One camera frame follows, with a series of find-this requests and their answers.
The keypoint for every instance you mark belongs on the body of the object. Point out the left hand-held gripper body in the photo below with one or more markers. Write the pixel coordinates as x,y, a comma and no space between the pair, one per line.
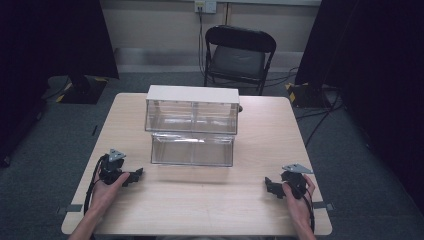
111,166

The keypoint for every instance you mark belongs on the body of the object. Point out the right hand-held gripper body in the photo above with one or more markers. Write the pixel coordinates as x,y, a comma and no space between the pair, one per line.
295,180

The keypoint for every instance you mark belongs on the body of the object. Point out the person's right hand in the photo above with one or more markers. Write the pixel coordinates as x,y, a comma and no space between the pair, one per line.
298,206

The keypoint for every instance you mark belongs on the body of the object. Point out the person's left hand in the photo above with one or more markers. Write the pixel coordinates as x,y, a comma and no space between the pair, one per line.
106,193

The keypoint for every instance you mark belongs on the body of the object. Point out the grey tape strip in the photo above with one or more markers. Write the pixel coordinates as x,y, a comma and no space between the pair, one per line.
71,208
324,205

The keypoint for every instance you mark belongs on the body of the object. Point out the clear plastic drawer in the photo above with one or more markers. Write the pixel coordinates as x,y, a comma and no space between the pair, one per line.
192,151

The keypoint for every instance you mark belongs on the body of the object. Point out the black stand base yellow tape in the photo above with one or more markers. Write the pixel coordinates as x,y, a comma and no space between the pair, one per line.
83,91
308,95

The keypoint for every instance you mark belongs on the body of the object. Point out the small dark object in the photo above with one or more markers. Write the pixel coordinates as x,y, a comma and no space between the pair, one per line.
240,108

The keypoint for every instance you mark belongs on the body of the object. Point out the clear drawer cabinet white top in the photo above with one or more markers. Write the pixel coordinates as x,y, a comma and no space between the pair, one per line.
192,106

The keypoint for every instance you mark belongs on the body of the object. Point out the black curtain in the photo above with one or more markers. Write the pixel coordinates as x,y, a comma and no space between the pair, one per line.
50,43
376,83

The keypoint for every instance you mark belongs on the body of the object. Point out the black folding chair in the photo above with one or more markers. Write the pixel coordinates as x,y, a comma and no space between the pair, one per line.
238,56

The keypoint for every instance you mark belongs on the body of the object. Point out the white wall outlet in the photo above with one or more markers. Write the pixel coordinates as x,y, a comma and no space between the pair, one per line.
205,6

